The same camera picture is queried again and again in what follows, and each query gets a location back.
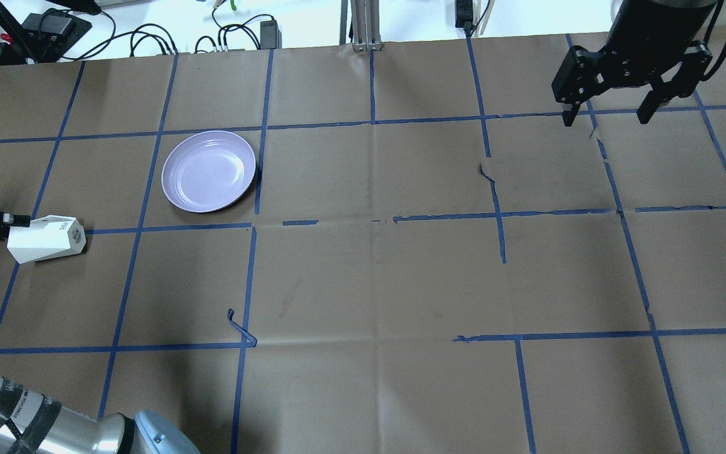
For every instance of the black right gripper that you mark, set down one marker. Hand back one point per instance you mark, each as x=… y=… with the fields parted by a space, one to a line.
x=641 y=39

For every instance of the white faceted cup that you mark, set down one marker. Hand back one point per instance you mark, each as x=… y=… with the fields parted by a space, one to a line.
x=47 y=238

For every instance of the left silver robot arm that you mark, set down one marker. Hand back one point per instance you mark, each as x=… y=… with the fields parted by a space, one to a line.
x=32 y=422

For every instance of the lavender round plate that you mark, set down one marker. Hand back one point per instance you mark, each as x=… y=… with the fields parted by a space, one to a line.
x=208 y=171

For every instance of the brown paper table cover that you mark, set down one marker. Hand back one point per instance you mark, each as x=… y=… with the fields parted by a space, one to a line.
x=427 y=261

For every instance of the black power adapter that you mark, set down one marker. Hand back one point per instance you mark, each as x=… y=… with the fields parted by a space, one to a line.
x=269 y=36

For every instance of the aluminium frame post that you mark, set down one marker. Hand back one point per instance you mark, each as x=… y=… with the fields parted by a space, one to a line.
x=360 y=25

